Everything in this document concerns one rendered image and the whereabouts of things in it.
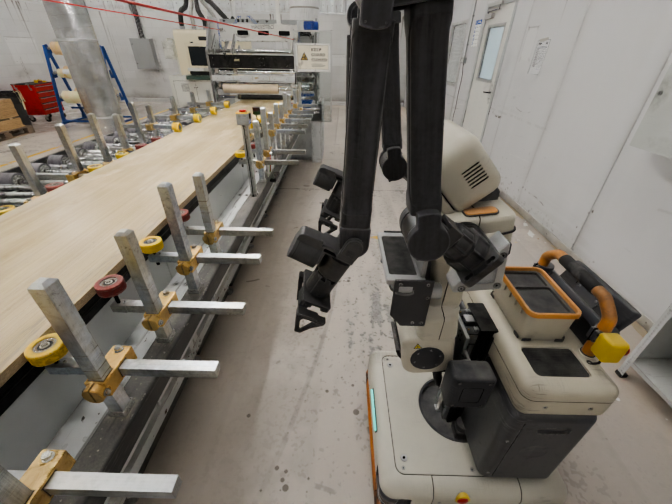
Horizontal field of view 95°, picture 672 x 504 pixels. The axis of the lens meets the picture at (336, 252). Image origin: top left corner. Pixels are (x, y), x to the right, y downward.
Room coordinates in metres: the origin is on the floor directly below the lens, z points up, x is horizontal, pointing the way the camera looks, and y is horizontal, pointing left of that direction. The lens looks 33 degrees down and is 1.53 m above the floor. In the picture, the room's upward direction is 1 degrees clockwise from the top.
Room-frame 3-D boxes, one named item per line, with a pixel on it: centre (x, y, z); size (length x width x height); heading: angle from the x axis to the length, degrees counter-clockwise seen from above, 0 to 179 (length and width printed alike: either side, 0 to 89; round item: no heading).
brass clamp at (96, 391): (0.49, 0.57, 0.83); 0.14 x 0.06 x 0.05; 179
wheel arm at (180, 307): (0.76, 0.52, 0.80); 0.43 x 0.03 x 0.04; 89
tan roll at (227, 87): (5.08, 1.07, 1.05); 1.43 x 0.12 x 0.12; 89
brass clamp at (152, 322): (0.74, 0.57, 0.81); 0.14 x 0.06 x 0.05; 179
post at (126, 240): (0.72, 0.57, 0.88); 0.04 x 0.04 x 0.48; 89
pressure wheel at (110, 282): (0.76, 0.71, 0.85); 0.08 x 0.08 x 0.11
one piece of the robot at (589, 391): (0.74, -0.59, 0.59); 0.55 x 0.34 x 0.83; 0
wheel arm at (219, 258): (1.01, 0.51, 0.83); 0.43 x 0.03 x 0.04; 89
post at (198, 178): (1.22, 0.57, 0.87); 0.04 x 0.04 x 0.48; 89
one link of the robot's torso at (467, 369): (0.68, -0.34, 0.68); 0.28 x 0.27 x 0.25; 0
